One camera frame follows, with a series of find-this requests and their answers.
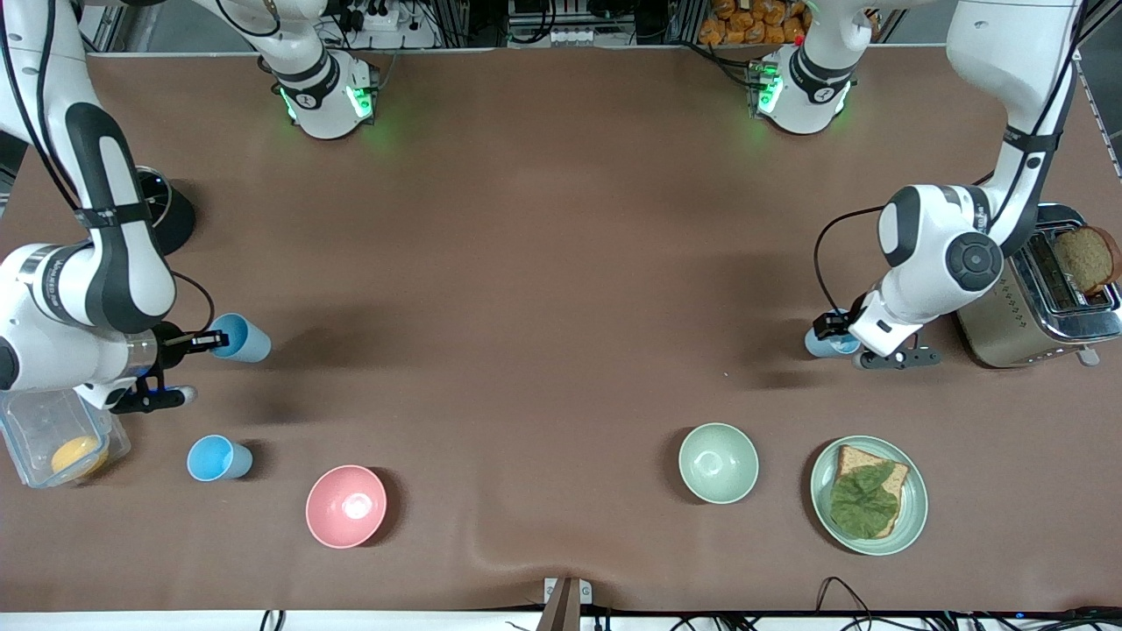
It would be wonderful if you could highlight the blue plastic cup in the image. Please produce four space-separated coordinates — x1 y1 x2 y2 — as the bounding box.
210 313 273 364
806 329 864 358
187 435 253 482

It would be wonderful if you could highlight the orange round fruit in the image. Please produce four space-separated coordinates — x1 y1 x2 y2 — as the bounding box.
51 436 110 479

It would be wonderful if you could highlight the beige chrome toaster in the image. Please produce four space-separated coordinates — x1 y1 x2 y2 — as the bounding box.
955 203 1122 369

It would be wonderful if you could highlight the brown bread slice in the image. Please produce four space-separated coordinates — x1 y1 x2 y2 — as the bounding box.
833 445 911 539

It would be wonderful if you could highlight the clear plastic storage container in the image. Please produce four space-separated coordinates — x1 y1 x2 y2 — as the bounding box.
0 386 132 490

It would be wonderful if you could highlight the green lettuce leaf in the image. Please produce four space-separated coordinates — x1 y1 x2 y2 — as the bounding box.
829 463 904 539

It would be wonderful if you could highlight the pale green bowl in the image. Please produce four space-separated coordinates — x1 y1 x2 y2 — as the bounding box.
678 422 760 505

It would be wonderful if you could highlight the pale green plate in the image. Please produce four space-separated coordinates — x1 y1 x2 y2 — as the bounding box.
810 436 929 557

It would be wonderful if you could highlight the brown toast slice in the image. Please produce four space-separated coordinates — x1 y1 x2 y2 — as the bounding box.
1052 225 1122 295

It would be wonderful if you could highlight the pink bowl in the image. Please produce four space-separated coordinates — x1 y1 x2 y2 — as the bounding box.
305 464 387 549

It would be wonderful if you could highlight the brown table cover cloth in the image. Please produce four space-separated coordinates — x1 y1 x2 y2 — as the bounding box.
0 48 1122 613

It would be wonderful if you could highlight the orange packaged snacks bag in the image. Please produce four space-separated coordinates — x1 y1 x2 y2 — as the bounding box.
699 0 809 46

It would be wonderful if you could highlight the white power strip with plugs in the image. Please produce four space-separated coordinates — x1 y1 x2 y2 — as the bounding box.
337 0 439 49

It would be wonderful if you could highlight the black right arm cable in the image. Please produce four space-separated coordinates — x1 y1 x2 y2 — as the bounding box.
0 0 281 343

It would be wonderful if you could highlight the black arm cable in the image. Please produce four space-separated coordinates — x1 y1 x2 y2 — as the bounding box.
0 0 281 343
813 0 1092 321

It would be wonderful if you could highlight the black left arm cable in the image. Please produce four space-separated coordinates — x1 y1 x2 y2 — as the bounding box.
813 0 1092 321

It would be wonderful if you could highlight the black pot with blue handle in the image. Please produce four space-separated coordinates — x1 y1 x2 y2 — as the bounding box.
136 167 196 258

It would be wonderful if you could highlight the black looped cable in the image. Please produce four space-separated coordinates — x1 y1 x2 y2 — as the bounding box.
815 576 877 614

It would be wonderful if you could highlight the aluminium frame profile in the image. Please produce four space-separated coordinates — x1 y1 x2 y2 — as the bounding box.
79 0 132 55

